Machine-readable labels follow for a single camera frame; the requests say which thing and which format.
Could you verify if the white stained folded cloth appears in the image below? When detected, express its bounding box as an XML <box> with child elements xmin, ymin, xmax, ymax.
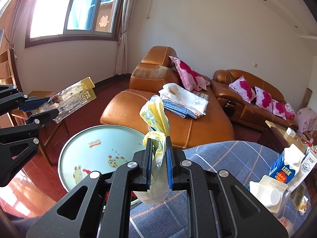
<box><xmin>158</xmin><ymin>83</ymin><xmax>208</xmax><ymax>116</ymax></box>

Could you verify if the white pure milk carton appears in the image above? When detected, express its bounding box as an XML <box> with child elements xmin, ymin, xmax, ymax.
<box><xmin>287</xmin><ymin>148</ymin><xmax>316</xmax><ymax>192</ymax></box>

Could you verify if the blue plaid tablecloth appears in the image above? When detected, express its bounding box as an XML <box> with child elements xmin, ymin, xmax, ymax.
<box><xmin>128</xmin><ymin>141</ymin><xmax>316</xmax><ymax>237</ymax></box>

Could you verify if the window with wooden frame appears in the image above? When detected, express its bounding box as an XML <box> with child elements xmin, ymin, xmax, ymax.
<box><xmin>25</xmin><ymin>0</ymin><xmax>123</xmax><ymax>47</ymax></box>

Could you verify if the pink cloth covered stand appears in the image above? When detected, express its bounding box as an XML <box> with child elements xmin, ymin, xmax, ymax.
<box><xmin>294</xmin><ymin>107</ymin><xmax>317</xmax><ymax>134</ymax></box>

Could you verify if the brown leather long sofa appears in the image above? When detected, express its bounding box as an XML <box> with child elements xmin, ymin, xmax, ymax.
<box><xmin>211</xmin><ymin>69</ymin><xmax>298</xmax><ymax>131</ymax></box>

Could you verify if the green seaweed packet left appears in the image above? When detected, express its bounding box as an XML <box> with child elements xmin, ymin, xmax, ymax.
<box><xmin>290</xmin><ymin>184</ymin><xmax>306</xmax><ymax>204</ymax></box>

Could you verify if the wooden coffee table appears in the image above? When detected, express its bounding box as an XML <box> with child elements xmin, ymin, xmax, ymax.
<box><xmin>257</xmin><ymin>120</ymin><xmax>316</xmax><ymax>154</ymax></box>

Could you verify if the clear gold snack wrapper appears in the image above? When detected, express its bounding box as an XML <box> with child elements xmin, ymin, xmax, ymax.
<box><xmin>34</xmin><ymin>77</ymin><xmax>96</xmax><ymax>124</ymax></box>

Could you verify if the beige curtain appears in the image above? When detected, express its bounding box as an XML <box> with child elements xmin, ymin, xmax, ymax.
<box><xmin>115</xmin><ymin>0</ymin><xmax>137</xmax><ymax>75</ymax></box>

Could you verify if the wooden chair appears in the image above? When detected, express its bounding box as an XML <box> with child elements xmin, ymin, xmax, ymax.
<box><xmin>1</xmin><ymin>48</ymin><xmax>69</xmax><ymax>166</ymax></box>

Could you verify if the yellow plastic wrapper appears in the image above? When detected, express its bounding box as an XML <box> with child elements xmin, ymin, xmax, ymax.
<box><xmin>135</xmin><ymin>95</ymin><xmax>170</xmax><ymax>205</ymax></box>

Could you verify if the small orange juice box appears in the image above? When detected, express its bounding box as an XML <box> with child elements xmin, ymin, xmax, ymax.
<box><xmin>298</xmin><ymin>196</ymin><xmax>308</xmax><ymax>215</ymax></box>

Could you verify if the white tissue box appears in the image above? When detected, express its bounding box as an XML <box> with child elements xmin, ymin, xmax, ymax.
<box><xmin>284</xmin><ymin>127</ymin><xmax>297</xmax><ymax>139</ymax></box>

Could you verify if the pink pillow on chaise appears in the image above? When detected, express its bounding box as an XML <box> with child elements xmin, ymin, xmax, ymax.
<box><xmin>169</xmin><ymin>56</ymin><xmax>210</xmax><ymax>92</ymax></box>

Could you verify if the brown leather chaise sofa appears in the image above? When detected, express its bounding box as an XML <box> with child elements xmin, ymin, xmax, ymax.
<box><xmin>99</xmin><ymin>45</ymin><xmax>235</xmax><ymax>150</ymax></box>

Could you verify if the blue look carton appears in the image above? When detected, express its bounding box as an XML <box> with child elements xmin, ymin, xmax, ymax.
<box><xmin>248</xmin><ymin>175</ymin><xmax>288</xmax><ymax>214</ymax></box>
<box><xmin>269</xmin><ymin>144</ymin><xmax>305</xmax><ymax>184</ymax></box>

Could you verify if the blue plaid folded cloth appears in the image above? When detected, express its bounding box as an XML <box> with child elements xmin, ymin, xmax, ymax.
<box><xmin>162</xmin><ymin>99</ymin><xmax>197</xmax><ymax>119</ymax></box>

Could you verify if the pink blanket on sofa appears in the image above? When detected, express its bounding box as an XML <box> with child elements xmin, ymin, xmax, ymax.
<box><xmin>285</xmin><ymin>103</ymin><xmax>296</xmax><ymax>120</ymax></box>

